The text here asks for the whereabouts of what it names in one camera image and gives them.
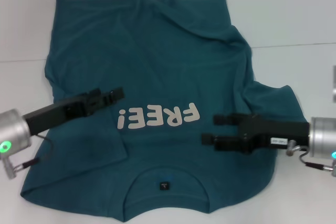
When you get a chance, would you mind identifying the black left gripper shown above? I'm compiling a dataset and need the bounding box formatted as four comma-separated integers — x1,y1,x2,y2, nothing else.
22,87,124,135

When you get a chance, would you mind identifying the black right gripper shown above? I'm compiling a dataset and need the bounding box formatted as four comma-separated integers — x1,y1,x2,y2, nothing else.
201,113,310,154

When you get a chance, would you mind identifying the teal T-shirt with FREE print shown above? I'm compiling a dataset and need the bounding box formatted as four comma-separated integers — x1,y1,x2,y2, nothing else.
20,0,309,222

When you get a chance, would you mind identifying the left wrist connector cable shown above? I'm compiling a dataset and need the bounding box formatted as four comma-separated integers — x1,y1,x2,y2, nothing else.
22,133,55,169

